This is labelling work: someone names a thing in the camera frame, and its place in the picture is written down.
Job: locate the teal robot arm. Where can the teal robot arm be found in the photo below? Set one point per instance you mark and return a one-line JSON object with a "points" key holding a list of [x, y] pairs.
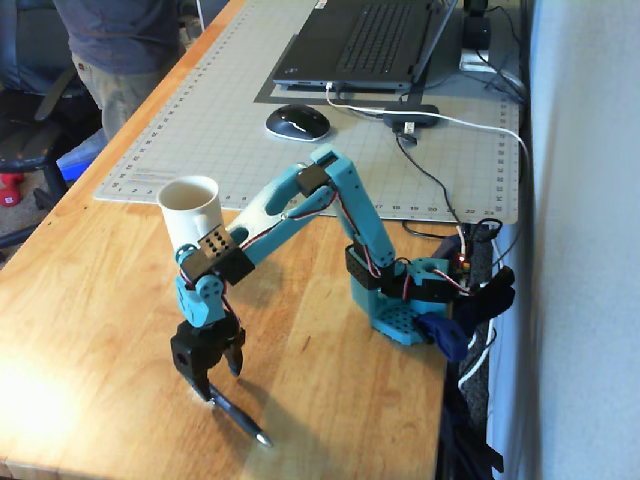
{"points": [[365, 210]]}

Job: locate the white ceramic mug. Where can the white ceramic mug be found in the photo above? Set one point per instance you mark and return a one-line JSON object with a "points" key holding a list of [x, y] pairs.
{"points": [[187, 215]]}

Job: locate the blue and black clamp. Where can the blue and black clamp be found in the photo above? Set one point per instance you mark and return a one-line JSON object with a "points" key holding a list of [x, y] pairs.
{"points": [[445, 335]]}

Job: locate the black usb hub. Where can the black usb hub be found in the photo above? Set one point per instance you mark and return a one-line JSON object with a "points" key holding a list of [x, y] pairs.
{"points": [[415, 116]]}

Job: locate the black and silver mouse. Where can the black and silver mouse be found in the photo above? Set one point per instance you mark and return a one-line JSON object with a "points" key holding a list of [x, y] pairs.
{"points": [[297, 122]]}

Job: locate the blue storage box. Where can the blue storage box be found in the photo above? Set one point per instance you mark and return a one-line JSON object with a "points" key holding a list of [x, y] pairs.
{"points": [[80, 162]]}

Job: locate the person in grey shirt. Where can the person in grey shirt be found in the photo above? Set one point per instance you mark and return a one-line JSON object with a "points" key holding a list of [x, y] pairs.
{"points": [[120, 45]]}

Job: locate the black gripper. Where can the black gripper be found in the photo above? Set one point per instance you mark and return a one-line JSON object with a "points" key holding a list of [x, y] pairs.
{"points": [[197, 352]]}

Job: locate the black office chair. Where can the black office chair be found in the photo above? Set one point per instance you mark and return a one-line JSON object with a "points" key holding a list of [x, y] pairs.
{"points": [[30, 100]]}

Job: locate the dark blue pen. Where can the dark blue pen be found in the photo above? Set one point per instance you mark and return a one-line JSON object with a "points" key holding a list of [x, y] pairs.
{"points": [[242, 417]]}

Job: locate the red dumbbell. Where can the red dumbbell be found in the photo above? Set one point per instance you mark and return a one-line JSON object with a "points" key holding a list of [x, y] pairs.
{"points": [[10, 192]]}

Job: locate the dark grey laptop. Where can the dark grey laptop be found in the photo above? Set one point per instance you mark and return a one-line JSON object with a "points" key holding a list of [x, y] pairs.
{"points": [[370, 40]]}

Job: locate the grey gridded cutting mat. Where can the grey gridded cutting mat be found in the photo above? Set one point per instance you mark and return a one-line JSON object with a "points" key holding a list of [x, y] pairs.
{"points": [[225, 125]]}

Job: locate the black desk device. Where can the black desk device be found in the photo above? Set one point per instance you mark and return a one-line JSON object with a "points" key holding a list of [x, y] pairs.
{"points": [[477, 27]]}

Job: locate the silver device base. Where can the silver device base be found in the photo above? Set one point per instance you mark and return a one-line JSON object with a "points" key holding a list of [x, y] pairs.
{"points": [[477, 60]]}

